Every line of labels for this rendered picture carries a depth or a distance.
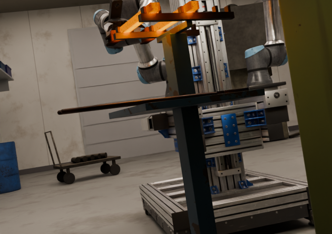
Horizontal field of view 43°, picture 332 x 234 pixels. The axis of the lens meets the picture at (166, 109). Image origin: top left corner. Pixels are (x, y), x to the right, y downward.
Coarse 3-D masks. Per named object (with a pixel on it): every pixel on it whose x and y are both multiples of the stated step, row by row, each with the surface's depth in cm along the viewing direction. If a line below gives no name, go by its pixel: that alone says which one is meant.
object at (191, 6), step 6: (186, 6) 123; (192, 6) 121; (198, 6) 122; (174, 12) 130; (156, 24) 142; (162, 24) 138; (168, 24) 136; (144, 30) 152; (156, 30) 143; (162, 30) 144; (144, 42) 154
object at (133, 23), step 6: (150, 6) 117; (156, 6) 117; (138, 12) 124; (150, 12) 119; (156, 12) 120; (132, 18) 129; (126, 24) 134; (132, 24) 129; (138, 24) 130; (114, 30) 145; (126, 30) 136; (132, 30) 137; (108, 36) 151; (108, 42) 154; (114, 42) 149
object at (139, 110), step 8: (200, 96) 120; (208, 96) 121; (216, 96) 122; (224, 96) 123; (232, 96) 124; (240, 96) 126; (248, 96) 127; (144, 104) 112; (152, 104) 113; (160, 104) 114; (168, 104) 115; (176, 104) 116; (184, 104) 117; (192, 104) 118; (200, 104) 129; (208, 104) 143; (112, 112) 135; (120, 112) 129; (128, 112) 123; (136, 112) 118; (144, 112) 124; (152, 112) 136
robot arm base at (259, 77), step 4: (260, 68) 246; (264, 68) 246; (248, 72) 250; (252, 72) 247; (256, 72) 246; (260, 72) 245; (264, 72) 246; (248, 76) 250; (252, 76) 246; (256, 76) 245; (260, 76) 244; (264, 76) 245; (268, 76) 246; (248, 80) 249; (252, 80) 246; (256, 80) 245; (260, 80) 244; (264, 80) 244; (268, 80) 245; (248, 84) 248; (252, 84) 246; (256, 84) 244; (260, 84) 244
